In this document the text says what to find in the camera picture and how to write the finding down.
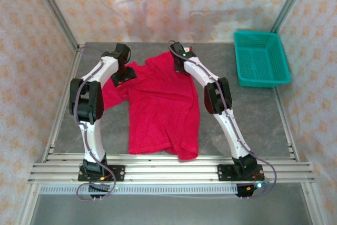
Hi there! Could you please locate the red t-shirt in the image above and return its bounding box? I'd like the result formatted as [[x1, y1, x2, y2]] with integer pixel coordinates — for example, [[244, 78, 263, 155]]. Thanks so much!
[[101, 46, 200, 161]]

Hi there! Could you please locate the patterned fabric backdrop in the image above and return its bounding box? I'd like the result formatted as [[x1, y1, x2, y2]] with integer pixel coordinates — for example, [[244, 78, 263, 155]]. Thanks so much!
[[0, 0, 337, 225]]

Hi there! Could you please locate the teal plastic basket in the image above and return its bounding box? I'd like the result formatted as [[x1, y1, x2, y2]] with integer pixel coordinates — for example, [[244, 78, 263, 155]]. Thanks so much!
[[233, 30, 292, 89]]

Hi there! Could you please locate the aluminium table side rail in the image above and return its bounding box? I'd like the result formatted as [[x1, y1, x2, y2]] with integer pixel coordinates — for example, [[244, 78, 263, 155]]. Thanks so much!
[[42, 44, 85, 162], [273, 87, 300, 162]]

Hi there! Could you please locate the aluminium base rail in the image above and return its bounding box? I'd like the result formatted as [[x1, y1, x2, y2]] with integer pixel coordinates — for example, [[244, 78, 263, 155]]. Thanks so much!
[[27, 154, 315, 184]]

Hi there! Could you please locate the black base bracket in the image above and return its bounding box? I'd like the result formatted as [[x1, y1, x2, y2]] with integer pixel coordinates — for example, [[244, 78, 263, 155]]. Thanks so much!
[[88, 184, 111, 199], [235, 182, 264, 199]]

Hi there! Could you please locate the slotted grey cable duct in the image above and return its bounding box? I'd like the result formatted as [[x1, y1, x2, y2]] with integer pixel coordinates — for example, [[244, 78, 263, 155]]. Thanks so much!
[[39, 184, 239, 196]]

